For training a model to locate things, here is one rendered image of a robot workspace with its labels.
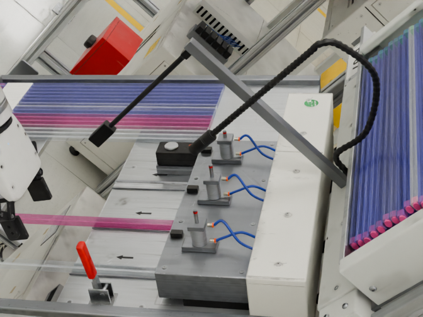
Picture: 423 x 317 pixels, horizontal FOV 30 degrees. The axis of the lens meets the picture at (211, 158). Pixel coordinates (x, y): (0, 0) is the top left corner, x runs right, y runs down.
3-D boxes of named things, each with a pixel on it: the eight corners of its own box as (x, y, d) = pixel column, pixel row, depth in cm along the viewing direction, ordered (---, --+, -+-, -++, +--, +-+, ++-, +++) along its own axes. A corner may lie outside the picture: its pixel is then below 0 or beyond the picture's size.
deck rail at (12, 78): (4, 102, 179) (-3, 78, 175) (7, 98, 181) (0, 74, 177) (320, 105, 163) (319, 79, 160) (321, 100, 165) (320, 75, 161)
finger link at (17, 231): (2, 213, 107) (22, 250, 110) (11, 199, 109) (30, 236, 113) (-18, 216, 108) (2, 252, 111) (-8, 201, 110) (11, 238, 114)
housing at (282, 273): (253, 350, 112) (245, 277, 104) (291, 155, 151) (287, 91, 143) (310, 355, 110) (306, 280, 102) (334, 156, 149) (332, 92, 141)
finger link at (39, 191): (34, 164, 116) (51, 200, 120) (42, 152, 119) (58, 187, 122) (15, 166, 117) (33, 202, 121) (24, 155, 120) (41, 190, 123)
